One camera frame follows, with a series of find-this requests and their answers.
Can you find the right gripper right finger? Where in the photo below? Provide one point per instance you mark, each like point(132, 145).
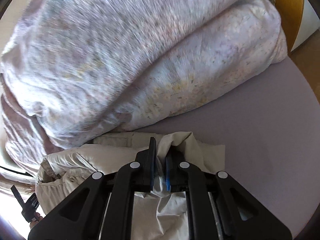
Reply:
point(218, 207)

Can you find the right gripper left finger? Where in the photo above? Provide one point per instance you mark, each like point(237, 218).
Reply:
point(102, 206)

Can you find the cream puffer jacket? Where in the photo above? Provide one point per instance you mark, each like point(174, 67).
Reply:
point(156, 215)

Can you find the person's left hand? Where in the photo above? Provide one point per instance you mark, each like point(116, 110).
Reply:
point(37, 218)

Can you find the lilac bed sheet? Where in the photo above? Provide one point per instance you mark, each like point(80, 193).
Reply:
point(270, 128)

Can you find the floral pink duvet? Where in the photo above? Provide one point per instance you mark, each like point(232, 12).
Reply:
point(76, 69)

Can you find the wooden headboard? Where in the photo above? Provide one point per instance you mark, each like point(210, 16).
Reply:
point(291, 12)

